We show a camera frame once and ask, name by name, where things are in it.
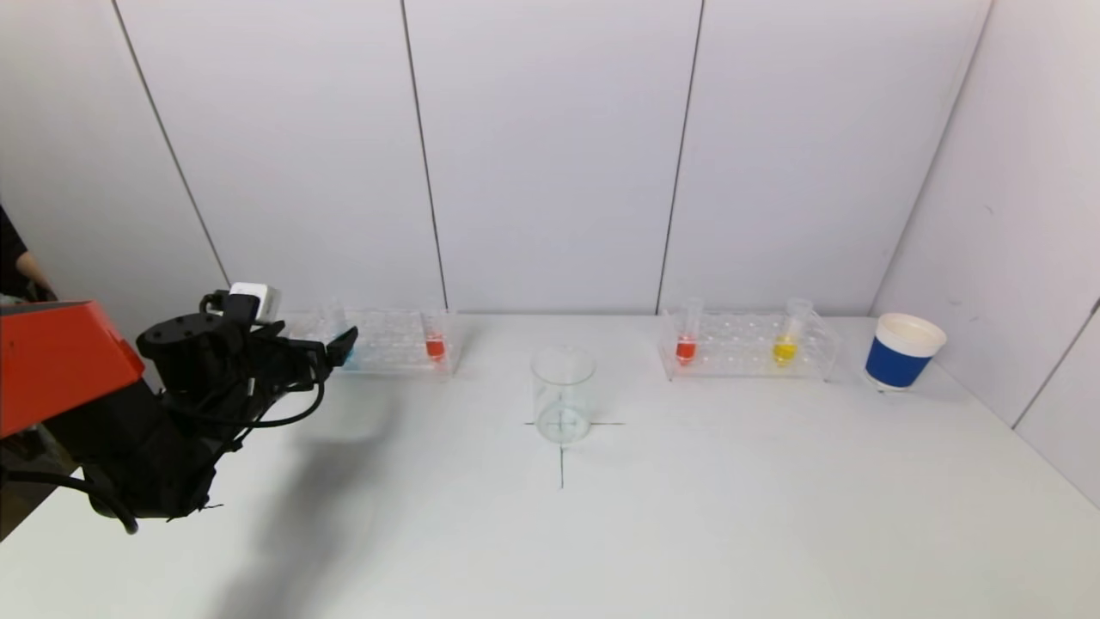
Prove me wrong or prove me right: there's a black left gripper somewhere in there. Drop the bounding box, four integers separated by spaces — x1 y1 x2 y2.
247 326 359 392

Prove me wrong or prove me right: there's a test tube with blue pigment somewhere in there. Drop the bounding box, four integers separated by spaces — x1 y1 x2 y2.
321 300 358 371

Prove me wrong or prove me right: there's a clear acrylic test tube rack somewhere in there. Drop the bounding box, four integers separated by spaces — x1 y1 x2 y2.
284 307 462 377
657 309 841 383

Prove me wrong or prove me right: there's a test tube with red pigment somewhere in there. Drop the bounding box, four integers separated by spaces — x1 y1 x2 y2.
674 297 704 367
422 303 449 364

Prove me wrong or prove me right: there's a clear glass beaker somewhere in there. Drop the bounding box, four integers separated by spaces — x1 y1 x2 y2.
529 344 597 446

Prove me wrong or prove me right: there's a test tube with yellow pigment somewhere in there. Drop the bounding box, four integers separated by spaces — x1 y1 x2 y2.
770 297 814 369

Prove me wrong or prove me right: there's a person in grey jeans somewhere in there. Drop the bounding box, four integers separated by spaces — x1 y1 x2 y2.
0 205 54 303

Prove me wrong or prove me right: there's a white paper cup blue sleeve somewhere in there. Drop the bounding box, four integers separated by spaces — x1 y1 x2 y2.
864 312 948 394

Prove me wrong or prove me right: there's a thin black camera cable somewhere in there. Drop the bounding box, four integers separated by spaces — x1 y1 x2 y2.
230 377 328 430

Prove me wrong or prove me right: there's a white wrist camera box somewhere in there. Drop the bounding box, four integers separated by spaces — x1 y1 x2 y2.
228 282 283 324

